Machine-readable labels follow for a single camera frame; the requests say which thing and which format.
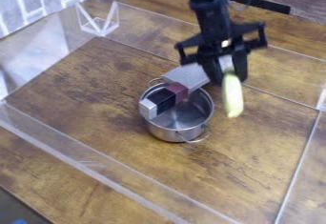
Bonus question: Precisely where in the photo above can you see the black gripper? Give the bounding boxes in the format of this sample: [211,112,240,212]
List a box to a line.
[175,3,267,86]

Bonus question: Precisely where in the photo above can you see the clear acrylic enclosure wall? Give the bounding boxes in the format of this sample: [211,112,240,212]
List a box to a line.
[0,3,326,224]

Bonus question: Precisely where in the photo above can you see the black strip on table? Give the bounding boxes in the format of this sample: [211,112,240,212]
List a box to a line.
[228,0,290,14]

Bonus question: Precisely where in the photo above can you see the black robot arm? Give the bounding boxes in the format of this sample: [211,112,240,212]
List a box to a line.
[175,0,267,86]

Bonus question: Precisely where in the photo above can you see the silver metal pot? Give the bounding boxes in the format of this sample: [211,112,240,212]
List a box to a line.
[139,82,213,143]

